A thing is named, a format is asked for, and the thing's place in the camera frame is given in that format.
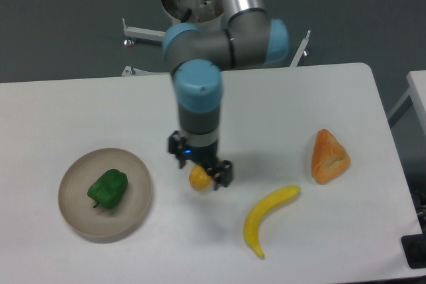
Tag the white side table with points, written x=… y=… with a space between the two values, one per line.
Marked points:
x=413 y=96

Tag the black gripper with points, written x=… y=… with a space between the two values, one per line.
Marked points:
x=221 y=171

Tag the beige round plate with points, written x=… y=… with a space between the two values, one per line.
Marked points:
x=99 y=224

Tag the orange toy croissant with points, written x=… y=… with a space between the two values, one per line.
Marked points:
x=329 y=158

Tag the yellow toy pepper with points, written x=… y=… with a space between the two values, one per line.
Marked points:
x=199 y=179

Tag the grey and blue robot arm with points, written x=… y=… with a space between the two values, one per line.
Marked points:
x=198 y=89

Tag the green toy pepper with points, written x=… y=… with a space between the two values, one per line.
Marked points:
x=108 y=190

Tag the black device at table edge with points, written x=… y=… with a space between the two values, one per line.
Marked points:
x=414 y=250

